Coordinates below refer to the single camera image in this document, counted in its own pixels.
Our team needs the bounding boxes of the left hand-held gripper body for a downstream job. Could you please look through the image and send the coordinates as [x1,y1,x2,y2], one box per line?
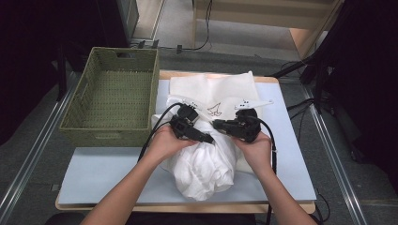
[169,97,202,141]

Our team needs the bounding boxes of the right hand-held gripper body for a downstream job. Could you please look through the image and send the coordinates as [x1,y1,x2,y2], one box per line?
[233,98,274,144]

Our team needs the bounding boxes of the white garment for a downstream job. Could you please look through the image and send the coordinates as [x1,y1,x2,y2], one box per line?
[150,93,242,202]

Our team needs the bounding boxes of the white mesh laundry bag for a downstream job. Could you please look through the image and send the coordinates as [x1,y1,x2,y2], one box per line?
[167,70,264,174]

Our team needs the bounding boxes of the green woven basket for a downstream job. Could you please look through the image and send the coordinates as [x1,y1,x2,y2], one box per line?
[58,46,161,148]

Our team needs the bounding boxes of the person's right hand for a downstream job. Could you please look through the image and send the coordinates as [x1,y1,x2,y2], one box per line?
[230,131,274,175]

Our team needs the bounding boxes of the person's left hand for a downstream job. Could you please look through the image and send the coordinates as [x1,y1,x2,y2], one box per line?
[145,124,200,164]

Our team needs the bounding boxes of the black stand leg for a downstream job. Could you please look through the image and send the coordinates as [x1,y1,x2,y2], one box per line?
[266,46,332,79]

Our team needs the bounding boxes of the light blue table mat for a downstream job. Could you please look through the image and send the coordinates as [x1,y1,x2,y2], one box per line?
[57,79,317,205]

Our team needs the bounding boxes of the wooden shelf unit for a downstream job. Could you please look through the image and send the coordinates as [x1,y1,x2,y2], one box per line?
[191,0,345,60]

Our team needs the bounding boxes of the dark grey cabinet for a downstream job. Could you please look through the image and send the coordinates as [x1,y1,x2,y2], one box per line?
[95,0,140,48]

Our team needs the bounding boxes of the black curtain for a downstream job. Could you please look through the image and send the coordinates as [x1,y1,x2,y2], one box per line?
[0,0,123,144]
[315,0,398,188]

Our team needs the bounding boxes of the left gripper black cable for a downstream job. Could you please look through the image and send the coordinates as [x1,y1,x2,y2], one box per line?
[137,102,186,163]

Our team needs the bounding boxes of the black floor cables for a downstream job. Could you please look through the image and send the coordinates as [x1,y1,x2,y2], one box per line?
[285,97,317,126]

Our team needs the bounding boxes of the metal floor rail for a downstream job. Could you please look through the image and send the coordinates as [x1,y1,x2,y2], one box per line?
[299,83,370,225]
[0,71,79,217]

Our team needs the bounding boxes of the black hanging cable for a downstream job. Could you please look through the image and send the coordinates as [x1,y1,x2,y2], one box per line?
[156,0,214,53]

